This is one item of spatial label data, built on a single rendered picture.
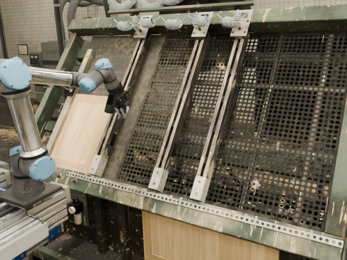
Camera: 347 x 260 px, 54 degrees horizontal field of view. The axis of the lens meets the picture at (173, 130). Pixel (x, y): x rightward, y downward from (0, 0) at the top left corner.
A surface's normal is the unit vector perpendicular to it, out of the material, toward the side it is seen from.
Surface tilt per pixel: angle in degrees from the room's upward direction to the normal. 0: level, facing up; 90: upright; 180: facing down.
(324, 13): 52
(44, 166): 97
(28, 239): 90
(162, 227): 90
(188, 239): 90
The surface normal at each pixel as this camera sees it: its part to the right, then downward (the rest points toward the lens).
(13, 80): 0.72, 0.04
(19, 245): 0.87, 0.11
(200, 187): -0.42, -0.39
